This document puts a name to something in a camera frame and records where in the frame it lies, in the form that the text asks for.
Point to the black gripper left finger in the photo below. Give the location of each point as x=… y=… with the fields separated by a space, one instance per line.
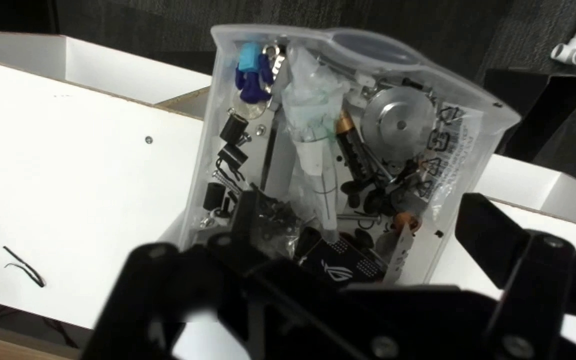
x=168 y=287

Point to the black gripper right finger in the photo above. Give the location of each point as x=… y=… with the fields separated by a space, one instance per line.
x=554 y=300

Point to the clear plastic open drawer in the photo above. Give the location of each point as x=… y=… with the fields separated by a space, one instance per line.
x=460 y=133

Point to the clear plastic bag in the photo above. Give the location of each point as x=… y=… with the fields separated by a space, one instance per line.
x=310 y=113

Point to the white shelf table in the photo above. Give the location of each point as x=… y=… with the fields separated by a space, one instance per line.
x=88 y=187

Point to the small black electronic component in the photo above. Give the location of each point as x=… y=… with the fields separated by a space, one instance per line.
x=233 y=129

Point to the black box with logo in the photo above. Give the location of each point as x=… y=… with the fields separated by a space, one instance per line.
x=340 y=260

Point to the blue plastic part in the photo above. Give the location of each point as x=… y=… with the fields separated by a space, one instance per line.
x=253 y=73

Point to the gold and black battery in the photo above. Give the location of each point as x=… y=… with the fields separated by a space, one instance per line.
x=350 y=142

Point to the silver round disc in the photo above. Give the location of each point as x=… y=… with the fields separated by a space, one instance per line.
x=401 y=121

